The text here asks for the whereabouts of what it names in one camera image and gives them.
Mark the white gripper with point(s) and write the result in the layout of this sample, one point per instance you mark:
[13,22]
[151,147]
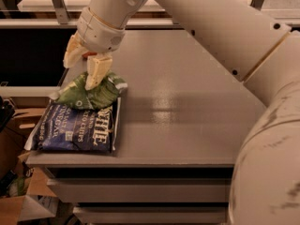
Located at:
[99,33]

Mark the green jalapeno chip bag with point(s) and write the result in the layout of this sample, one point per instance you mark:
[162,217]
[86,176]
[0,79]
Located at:
[75,96]

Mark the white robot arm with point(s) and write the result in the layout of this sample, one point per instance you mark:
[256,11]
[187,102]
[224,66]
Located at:
[263,53]

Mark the blue kettle chip bag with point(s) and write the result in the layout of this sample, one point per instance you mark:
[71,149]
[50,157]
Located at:
[64,129]

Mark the red apple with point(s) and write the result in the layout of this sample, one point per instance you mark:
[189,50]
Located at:
[87,54]

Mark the grey drawer cabinet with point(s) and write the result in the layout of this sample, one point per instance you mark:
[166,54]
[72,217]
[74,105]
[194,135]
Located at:
[181,123]

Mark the cardboard box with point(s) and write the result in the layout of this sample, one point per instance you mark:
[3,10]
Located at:
[24,194]

